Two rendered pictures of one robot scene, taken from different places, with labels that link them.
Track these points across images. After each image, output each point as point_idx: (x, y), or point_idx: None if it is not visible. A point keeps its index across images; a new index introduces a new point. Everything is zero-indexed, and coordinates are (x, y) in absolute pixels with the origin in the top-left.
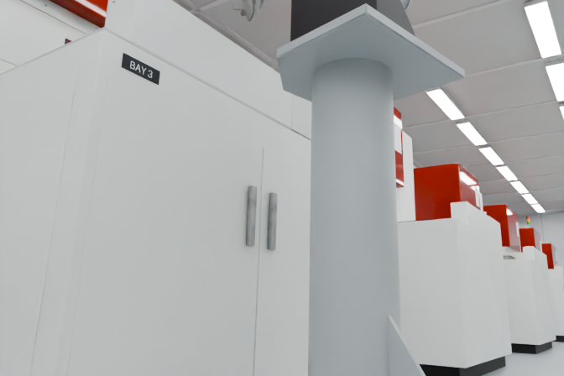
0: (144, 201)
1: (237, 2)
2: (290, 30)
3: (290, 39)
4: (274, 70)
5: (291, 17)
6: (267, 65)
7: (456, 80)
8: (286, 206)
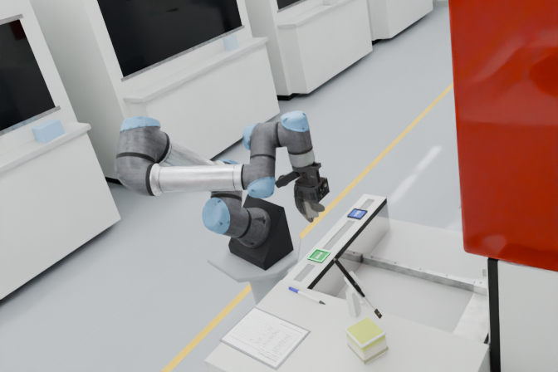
0: None
1: (319, 204)
2: (289, 230)
3: (290, 234)
4: (297, 264)
5: (287, 222)
6: (302, 258)
7: (210, 264)
8: None
